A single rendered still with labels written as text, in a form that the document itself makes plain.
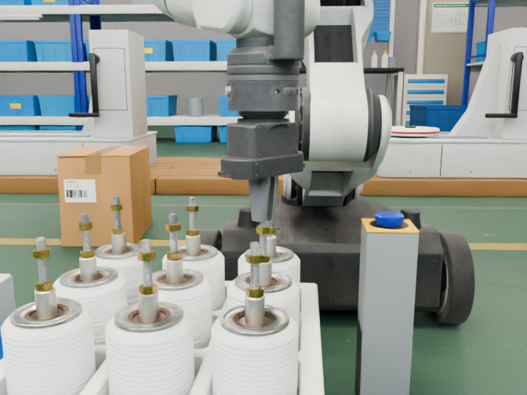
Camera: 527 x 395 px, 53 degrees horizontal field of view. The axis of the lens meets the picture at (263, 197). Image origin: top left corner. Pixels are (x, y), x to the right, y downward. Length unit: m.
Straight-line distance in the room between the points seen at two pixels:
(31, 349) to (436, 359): 0.74
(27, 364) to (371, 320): 0.44
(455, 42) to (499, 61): 4.10
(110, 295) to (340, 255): 0.53
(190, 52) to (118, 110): 2.64
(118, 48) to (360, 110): 1.97
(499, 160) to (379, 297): 2.13
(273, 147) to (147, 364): 0.28
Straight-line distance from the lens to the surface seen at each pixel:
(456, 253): 1.15
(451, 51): 7.04
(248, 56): 0.61
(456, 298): 1.15
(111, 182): 1.75
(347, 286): 1.11
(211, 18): 0.65
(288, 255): 0.80
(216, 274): 0.80
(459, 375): 1.05
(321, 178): 1.25
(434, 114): 5.09
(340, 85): 1.00
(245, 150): 0.62
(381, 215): 0.74
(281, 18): 0.60
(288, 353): 0.57
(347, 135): 0.96
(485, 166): 2.81
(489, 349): 1.16
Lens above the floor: 0.50
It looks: 11 degrees down
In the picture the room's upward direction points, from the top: straight up
